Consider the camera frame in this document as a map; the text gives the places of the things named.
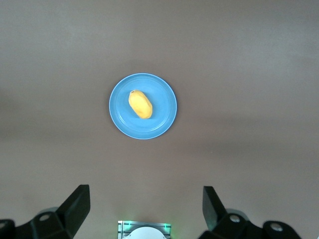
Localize metal base plate right arm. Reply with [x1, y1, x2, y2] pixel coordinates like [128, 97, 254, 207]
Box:
[117, 220, 172, 239]

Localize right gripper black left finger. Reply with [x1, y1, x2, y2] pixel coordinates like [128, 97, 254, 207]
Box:
[0, 184, 91, 239]

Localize brown table cover sheet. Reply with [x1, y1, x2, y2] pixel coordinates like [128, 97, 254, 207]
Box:
[0, 0, 319, 239]

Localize yellow potato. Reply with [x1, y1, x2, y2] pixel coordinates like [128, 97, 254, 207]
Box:
[128, 89, 154, 120]

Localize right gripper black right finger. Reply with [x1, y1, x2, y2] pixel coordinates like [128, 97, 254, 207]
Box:
[198, 186, 302, 239]

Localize blue round plate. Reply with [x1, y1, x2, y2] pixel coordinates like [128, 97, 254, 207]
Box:
[109, 72, 178, 140]

